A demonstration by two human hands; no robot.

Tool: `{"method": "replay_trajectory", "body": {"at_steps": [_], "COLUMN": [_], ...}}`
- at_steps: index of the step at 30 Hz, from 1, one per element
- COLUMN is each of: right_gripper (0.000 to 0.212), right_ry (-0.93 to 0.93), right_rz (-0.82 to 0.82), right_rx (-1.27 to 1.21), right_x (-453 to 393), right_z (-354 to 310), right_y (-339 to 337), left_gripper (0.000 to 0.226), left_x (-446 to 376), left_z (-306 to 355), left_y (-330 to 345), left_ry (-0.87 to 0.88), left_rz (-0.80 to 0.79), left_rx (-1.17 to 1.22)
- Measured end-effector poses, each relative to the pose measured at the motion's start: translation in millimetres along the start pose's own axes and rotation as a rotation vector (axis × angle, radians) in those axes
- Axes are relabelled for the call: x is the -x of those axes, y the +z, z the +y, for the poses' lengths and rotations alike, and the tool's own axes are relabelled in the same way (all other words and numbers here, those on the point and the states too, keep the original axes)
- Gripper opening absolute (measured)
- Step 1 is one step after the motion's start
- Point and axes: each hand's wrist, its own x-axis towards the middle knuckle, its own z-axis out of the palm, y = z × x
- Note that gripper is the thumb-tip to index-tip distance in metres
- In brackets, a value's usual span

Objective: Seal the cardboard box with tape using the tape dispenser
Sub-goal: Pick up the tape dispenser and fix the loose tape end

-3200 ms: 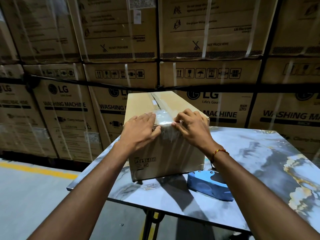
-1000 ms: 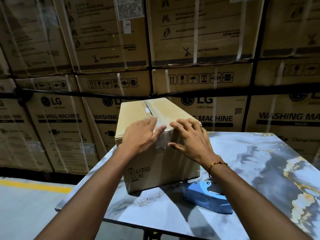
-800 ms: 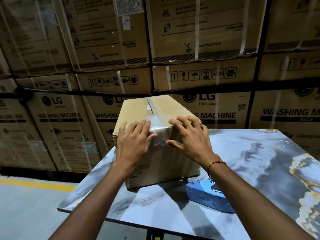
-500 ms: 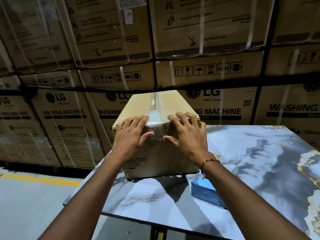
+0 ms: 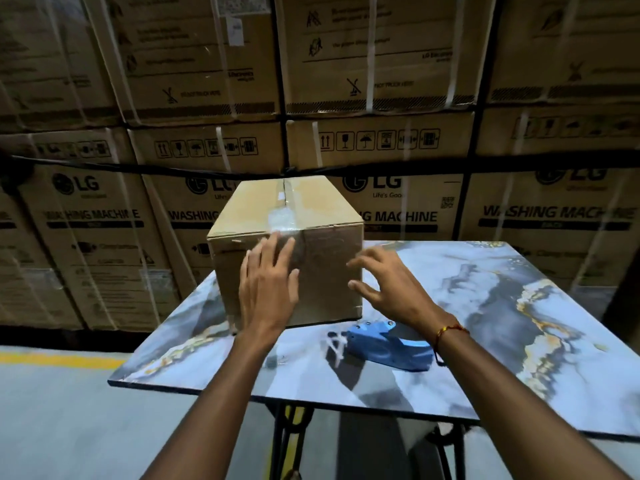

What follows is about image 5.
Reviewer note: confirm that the small taped cardboard box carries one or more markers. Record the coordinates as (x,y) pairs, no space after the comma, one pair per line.
(320,219)

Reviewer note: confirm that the person's left little finger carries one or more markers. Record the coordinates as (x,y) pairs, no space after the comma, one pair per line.
(246,267)

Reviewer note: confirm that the person's right forearm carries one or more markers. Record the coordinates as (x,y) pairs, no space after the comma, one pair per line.
(510,414)

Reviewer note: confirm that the blue tape dispenser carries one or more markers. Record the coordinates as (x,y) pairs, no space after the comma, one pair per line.
(390,347)

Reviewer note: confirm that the stack of large printed cartons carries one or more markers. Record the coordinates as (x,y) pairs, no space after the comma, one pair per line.
(380,59)

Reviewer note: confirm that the black metal table frame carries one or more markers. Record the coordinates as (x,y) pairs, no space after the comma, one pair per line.
(292,434)

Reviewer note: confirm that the person's right thumb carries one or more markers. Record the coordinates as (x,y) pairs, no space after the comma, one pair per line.
(364,290)

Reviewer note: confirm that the person's left forearm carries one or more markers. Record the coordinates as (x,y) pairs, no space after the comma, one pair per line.
(215,409)

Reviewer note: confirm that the person's left thumb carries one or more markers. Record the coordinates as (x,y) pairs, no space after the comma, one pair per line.
(294,287)

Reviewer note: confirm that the person's right hand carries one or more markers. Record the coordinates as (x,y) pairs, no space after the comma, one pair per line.
(402,297)

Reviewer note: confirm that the person's left hand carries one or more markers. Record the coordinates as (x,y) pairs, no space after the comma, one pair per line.
(267,294)

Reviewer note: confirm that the person's left middle finger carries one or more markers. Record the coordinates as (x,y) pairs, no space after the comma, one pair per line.
(272,252)

